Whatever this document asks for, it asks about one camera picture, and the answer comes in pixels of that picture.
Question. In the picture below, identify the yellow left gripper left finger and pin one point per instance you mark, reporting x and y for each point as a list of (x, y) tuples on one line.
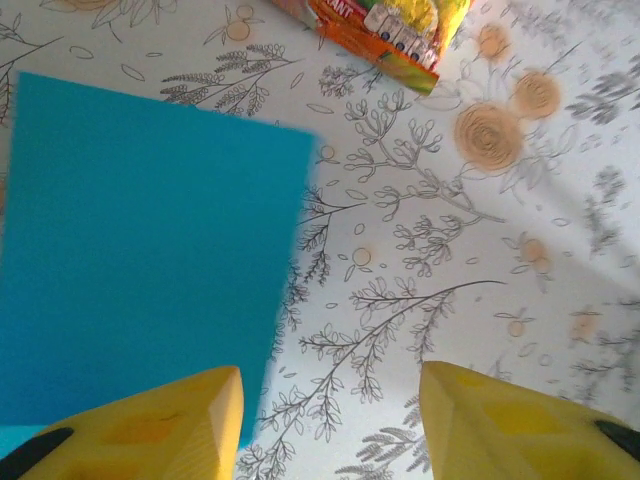
[(150, 435)]

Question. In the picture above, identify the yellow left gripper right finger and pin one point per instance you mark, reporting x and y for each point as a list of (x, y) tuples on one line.
[(510, 430)]

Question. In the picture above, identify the Fox's fruit candy bag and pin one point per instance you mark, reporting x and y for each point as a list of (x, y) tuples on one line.
[(395, 30)]

